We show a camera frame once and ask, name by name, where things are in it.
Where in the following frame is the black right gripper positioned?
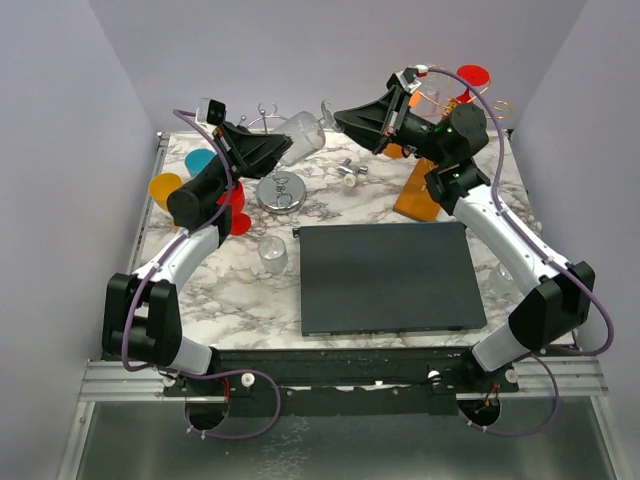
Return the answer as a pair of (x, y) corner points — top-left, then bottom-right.
(330, 87), (449, 166)

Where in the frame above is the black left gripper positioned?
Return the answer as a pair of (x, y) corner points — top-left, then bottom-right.
(197, 121), (290, 202)

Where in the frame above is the clear textured wine glass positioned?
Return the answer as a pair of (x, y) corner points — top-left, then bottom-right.
(273, 100), (343, 167)

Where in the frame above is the blue plastic wine glass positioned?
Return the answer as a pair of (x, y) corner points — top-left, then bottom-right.
(184, 148), (217, 179)

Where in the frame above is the clear ribbed wine glass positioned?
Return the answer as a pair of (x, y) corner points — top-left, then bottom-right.
(258, 236), (288, 275)

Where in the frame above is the yellow plastic wine glass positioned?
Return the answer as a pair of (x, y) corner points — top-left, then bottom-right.
(148, 172), (183, 230)

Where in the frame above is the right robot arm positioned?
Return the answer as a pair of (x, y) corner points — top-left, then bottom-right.
(333, 86), (595, 392)

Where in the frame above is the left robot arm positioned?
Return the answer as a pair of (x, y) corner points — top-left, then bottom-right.
(102, 121), (293, 395)

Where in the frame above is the orange plastic wine glass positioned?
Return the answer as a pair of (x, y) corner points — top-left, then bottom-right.
(383, 91), (421, 159)

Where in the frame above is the chrome wine glass rack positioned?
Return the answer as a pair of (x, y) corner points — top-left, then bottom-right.
(240, 103), (307, 215)

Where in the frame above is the clear glass on gold rack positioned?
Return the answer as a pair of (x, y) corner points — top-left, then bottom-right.
(421, 78), (442, 115)

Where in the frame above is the red plastic wine glass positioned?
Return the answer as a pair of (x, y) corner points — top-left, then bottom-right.
(452, 64), (491, 105)

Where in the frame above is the small chrome metal fitting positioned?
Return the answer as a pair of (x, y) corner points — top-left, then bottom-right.
(337, 158), (369, 176)

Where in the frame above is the dark grey flat box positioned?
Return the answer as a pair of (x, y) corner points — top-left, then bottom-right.
(293, 222), (487, 336)

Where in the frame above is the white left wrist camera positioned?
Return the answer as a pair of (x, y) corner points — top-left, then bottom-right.
(195, 98), (226, 126)

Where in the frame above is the gold wire wooden-base rack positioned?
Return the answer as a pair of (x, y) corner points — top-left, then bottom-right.
(393, 62), (511, 224)

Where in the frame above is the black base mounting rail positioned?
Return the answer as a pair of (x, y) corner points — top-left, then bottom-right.
(164, 347), (519, 417)

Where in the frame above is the aluminium extrusion rail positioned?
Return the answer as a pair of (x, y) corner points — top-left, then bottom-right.
(79, 361), (164, 402)

